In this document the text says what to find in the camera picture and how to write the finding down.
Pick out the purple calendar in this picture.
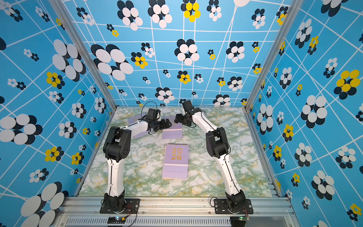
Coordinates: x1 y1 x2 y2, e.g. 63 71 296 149
162 116 183 139
126 113 148 139
162 144 189 180

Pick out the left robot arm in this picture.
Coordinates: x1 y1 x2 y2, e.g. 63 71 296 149
100 108 172 213

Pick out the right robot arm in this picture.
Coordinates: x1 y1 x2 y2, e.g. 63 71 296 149
175 100 248 213

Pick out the left circuit board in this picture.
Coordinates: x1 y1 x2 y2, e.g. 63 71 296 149
107 216 127 225

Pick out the circuit board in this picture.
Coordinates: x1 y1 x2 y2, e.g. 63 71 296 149
230 217 250 227
107 216 127 225

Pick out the right circuit board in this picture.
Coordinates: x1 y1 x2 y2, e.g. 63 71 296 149
230 217 250 227

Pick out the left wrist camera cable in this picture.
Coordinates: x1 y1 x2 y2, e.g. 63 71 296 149
140 100 159 121

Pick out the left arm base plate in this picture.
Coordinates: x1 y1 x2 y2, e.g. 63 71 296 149
100 199 141 215

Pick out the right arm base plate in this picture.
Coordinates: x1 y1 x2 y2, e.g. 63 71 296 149
211 198 254 215

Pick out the aluminium front rail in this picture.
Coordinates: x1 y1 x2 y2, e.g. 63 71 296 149
54 197 300 227

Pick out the left aluminium corner post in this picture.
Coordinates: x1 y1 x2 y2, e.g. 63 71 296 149
50 1 117 111

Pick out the aluminium corner post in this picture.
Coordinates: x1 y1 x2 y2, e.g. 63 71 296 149
245 0 303 112
50 1 117 111

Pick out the right aluminium corner post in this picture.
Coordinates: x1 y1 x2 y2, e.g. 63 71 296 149
245 0 303 112

